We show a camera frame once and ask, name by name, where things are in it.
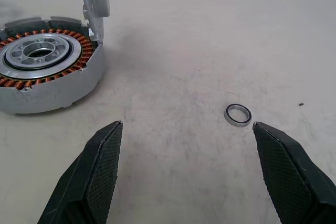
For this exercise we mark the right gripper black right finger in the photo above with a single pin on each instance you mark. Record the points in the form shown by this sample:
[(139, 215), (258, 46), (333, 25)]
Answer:
[(288, 187)]

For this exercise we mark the round silver metal object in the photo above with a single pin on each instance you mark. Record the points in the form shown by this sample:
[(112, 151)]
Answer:
[(52, 98)]

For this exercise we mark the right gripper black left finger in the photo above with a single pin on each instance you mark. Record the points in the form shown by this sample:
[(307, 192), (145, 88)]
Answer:
[(78, 182)]

